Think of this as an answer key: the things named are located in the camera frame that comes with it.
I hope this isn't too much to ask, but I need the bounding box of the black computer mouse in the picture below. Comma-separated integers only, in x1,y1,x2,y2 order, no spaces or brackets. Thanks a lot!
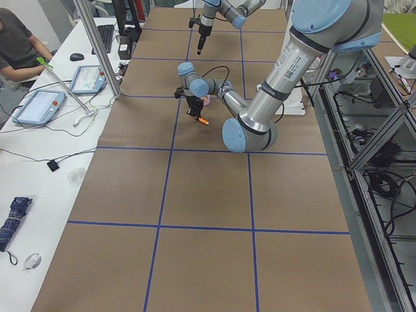
70,53,85,62

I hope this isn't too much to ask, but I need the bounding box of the small brown box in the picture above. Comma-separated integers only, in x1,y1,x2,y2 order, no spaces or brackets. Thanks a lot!
118,36,133,60

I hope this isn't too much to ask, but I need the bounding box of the black keyboard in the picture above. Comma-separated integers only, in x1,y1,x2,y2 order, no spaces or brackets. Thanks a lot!
97,24,114,53

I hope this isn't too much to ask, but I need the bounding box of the teach pendant far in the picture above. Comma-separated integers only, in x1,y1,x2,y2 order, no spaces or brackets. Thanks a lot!
70,65,106,96

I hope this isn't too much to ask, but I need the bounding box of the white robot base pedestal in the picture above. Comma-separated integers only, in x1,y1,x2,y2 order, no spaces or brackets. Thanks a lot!
256,0,313,115

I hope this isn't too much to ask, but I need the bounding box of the folded blue umbrella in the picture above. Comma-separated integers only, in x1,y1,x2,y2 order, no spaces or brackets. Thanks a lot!
1,197,33,266

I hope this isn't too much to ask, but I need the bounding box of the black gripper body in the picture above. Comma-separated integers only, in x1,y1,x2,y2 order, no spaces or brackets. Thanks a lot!
198,23,213,36
185,96,204,111

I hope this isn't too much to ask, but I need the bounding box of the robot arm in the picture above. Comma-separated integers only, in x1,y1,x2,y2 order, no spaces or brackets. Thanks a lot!
189,0,265,55
174,1,384,153

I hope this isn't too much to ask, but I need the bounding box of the teach pendant near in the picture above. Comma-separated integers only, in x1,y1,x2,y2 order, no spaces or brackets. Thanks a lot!
12,90,66,125

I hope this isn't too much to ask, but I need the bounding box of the clear plastic cup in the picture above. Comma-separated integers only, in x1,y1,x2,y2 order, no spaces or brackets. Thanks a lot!
67,167,86,187

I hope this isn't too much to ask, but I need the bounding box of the thin metal rod stand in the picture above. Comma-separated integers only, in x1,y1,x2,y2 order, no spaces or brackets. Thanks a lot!
36,57,98,127

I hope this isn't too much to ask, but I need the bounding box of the seated person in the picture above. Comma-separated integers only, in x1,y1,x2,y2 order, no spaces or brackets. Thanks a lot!
1,8,53,83

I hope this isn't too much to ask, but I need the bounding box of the small black puck device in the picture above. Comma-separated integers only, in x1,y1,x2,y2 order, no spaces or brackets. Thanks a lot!
47,159,60,172

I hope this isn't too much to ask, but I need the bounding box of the aluminium frame post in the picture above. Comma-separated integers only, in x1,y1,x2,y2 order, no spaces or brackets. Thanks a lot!
73,0,121,99

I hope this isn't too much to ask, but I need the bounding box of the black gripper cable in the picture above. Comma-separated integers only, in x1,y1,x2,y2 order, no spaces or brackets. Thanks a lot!
200,66,231,98

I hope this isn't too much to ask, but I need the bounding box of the clear round object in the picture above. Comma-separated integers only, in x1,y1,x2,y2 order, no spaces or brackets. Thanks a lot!
22,253,42,271

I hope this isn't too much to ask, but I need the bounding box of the teach pendant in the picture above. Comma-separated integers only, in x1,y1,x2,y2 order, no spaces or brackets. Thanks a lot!
70,65,106,96
12,90,66,125

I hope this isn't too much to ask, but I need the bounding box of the aluminium side frame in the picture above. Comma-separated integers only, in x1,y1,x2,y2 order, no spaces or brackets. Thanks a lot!
316,29,415,311

